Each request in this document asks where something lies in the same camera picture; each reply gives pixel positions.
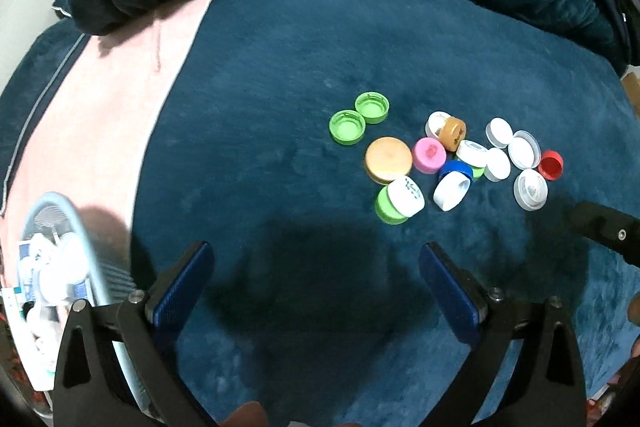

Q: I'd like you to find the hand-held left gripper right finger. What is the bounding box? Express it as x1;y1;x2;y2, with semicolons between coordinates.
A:
417;242;588;427

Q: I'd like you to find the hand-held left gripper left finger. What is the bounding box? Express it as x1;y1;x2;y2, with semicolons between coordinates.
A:
52;241;216;427

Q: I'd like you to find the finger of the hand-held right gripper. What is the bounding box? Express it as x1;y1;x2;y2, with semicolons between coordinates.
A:
565;201;640;265

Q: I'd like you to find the white cap with grey inside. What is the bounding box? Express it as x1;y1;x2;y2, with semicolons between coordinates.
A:
513;168;549;212

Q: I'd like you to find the person's right hand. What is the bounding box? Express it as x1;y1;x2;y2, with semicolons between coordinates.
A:
627;292;640;358

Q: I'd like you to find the person's left hand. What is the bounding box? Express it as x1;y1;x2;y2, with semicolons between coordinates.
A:
217;401;271;427

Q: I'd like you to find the light blue plastic basket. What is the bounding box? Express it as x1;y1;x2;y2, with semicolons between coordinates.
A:
15;191;166;423

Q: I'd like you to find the red bottle cap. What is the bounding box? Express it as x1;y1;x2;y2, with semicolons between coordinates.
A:
537;150;565;181

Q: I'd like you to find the white printed bottle cap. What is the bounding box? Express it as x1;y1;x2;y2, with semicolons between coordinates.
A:
389;175;426;218
455;139;489;168

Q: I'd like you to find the large white lid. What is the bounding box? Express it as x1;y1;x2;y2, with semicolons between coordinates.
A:
508;130;542;170

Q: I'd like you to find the white round container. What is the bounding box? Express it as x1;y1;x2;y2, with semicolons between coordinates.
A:
55;232;91;283
37;264;71;303

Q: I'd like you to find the blue bottle cap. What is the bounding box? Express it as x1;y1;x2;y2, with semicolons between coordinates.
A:
438;160;473;182

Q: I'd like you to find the pink bottle cap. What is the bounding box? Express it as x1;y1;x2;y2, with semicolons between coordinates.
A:
412;138;447;174

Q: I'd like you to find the cardboard box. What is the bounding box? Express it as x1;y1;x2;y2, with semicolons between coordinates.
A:
619;72;640;118

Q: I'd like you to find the tan flat lid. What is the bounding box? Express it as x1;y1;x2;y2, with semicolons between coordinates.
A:
365;137;414;185

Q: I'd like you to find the brown printed bottle cap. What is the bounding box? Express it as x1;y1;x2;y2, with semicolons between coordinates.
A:
439;117;467;152

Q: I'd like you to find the pink bed sheet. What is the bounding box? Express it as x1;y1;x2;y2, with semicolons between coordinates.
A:
0;0;221;288

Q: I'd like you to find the blue plush blanket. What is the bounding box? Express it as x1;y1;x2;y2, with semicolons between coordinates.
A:
0;0;640;427

